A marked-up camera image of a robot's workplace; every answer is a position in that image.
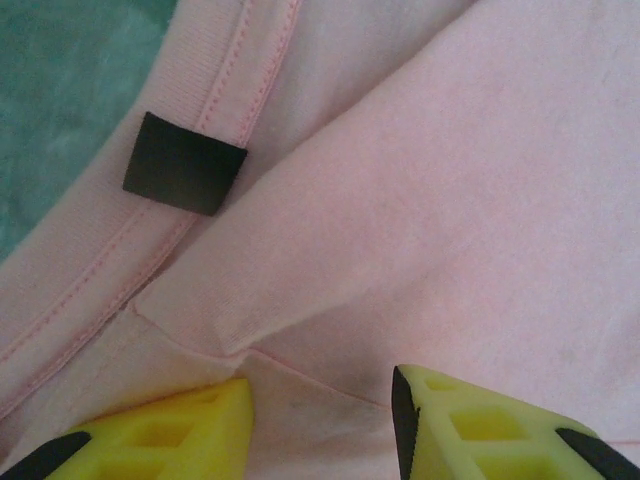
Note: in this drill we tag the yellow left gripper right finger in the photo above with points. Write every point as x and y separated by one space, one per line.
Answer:
490 435

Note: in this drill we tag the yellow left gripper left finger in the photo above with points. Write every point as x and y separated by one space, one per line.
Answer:
165 440

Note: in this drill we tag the pink t-shirt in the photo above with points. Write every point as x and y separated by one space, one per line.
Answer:
400 200

